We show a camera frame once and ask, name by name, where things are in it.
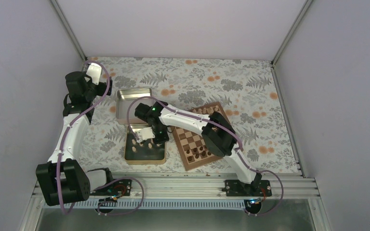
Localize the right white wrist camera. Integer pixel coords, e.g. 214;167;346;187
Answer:
135;127;155;143

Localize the aluminium corner frame post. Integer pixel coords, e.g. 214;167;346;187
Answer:
49;0;87;61

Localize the aluminium front rail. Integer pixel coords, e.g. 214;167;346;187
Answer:
73;173;320;209

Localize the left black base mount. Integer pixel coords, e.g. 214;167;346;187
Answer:
86;168;132;198

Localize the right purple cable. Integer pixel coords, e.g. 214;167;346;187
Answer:
127;96;285;218

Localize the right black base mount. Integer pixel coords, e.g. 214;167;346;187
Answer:
222;173;272;197

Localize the floral table mat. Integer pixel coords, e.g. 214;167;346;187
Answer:
79;57;298;174

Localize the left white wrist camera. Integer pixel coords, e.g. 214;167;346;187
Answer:
86;63;102;85

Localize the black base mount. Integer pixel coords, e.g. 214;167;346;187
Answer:
222;173;272;197
86;168;132;198

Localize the wooden chess board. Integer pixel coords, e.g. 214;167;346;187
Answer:
171;102;229;171

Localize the right aluminium frame post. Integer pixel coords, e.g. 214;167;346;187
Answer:
271;0;314;68

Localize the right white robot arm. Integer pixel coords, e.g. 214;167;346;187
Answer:
134;101;262;196

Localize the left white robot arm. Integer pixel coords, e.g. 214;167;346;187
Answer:
36;69;115;206

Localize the gold tin with pieces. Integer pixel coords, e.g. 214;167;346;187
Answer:
124;124;166;165

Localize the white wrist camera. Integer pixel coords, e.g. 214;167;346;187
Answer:
86;63;102;85
135;127;155;143

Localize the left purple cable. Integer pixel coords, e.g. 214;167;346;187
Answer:
55;60;113;216

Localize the purple cable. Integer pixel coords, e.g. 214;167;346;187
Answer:
127;96;285;218
55;60;113;216

